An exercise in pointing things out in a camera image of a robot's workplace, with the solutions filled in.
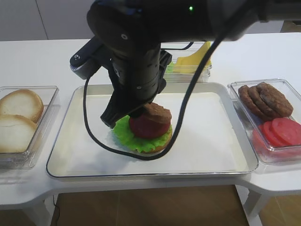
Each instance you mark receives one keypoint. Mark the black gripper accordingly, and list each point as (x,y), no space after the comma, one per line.
(138,79)

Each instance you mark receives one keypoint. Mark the brown meat patty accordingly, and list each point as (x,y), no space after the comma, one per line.
(263,107)
(275,99)
(248,102)
(157,113)

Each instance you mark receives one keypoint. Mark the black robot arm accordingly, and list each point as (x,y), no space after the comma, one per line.
(133,30)

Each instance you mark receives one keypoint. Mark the green lettuce leaf on bun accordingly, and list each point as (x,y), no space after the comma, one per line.
(126,137)

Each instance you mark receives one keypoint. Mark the green lettuce in bin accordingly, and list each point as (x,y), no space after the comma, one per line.
(170,68)

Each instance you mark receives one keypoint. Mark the yellow cheese slices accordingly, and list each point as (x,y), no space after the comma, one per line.
(187,61)

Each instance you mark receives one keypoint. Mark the red tomato slice on burger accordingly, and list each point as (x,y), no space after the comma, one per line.
(143,127)

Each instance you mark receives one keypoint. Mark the bottom burger bun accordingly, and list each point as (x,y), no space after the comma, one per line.
(165,139)

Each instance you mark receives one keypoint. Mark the clear bin with buns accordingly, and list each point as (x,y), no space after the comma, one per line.
(27,159)

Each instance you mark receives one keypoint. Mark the white rectangular serving tray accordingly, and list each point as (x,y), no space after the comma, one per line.
(212,140)

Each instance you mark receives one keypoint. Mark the rear white bun half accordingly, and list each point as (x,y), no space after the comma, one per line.
(22,102)

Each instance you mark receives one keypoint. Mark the white bun half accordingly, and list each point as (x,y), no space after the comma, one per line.
(16,132)
(22,102)

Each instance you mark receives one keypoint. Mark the front white bun half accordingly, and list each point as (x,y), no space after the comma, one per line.
(16,132)

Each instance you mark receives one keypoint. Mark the rear red tomato slice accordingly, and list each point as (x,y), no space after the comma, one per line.
(258,142)

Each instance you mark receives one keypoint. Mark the clear bin patties and tomatoes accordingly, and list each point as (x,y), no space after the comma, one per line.
(251,121)

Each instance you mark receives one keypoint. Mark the middle red tomato slice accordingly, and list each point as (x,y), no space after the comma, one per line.
(272,139)

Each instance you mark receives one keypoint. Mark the front red tomato slice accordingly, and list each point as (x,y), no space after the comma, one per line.
(288,131)

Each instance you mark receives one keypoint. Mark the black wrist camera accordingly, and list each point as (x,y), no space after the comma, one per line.
(90,58)

